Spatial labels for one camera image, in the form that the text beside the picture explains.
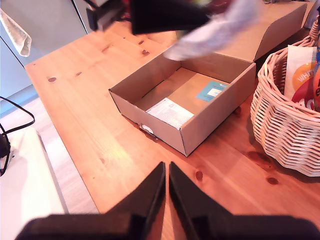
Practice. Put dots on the teal card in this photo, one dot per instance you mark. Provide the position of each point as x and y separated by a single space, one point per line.
212 91

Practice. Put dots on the black device with green light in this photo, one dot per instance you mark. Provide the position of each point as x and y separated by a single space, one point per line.
3 147

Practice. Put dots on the grey cabinet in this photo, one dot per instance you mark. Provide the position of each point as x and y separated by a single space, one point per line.
50 25

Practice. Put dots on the brown cardboard box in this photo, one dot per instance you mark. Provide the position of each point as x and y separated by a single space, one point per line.
220 120

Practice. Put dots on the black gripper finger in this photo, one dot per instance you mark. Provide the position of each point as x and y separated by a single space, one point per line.
147 200
190 205
162 15

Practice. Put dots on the beige hanging cloth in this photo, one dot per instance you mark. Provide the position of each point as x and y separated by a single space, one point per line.
20 37

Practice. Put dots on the white Maltesers mini bunnies bag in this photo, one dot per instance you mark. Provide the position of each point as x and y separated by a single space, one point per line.
297 75

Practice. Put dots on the white paper leaflet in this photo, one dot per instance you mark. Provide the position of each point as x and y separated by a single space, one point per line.
170 113

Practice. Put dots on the white Galaxy truffle eggs bag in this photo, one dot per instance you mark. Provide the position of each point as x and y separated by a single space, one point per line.
212 37

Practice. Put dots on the white platform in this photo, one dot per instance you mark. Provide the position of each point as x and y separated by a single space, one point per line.
25 200

